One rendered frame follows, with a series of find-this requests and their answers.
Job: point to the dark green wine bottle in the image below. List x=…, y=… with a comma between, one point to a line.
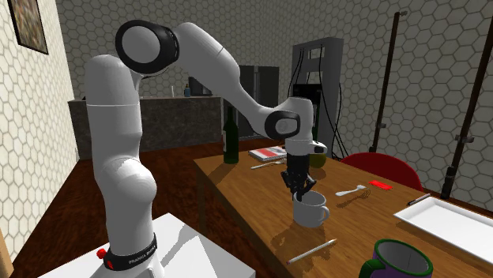
x=230, y=142

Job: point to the red card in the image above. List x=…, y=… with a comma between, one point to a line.
x=380, y=184

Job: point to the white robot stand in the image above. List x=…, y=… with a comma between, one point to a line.
x=208, y=258

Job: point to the dark pen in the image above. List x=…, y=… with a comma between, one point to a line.
x=419, y=199

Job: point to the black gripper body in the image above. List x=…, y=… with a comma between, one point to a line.
x=298, y=165

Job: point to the green apple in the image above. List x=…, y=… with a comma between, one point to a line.
x=319, y=161

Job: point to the red and white book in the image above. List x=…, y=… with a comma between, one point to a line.
x=267, y=153

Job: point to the white mug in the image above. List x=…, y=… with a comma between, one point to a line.
x=308, y=215

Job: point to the white rectangular tray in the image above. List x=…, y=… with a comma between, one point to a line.
x=450, y=225

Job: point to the red chair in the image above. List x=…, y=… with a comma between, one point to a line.
x=381, y=167

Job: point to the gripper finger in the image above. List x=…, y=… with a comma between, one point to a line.
x=309, y=184
x=292, y=184

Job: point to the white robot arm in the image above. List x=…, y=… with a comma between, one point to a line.
x=115, y=154

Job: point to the wooden table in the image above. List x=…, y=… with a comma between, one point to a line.
x=250, y=192

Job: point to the dark standing pole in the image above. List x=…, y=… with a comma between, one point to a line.
x=468, y=123
x=386, y=77

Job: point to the framed wall picture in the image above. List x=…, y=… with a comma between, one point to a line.
x=29, y=23

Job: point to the white pencil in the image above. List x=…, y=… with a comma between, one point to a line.
x=312, y=251

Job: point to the white spoon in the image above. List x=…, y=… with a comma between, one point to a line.
x=346, y=191

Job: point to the grey stone counter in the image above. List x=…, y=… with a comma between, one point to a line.
x=173, y=123

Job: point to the purple and green mug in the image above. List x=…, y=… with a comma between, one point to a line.
x=385, y=265

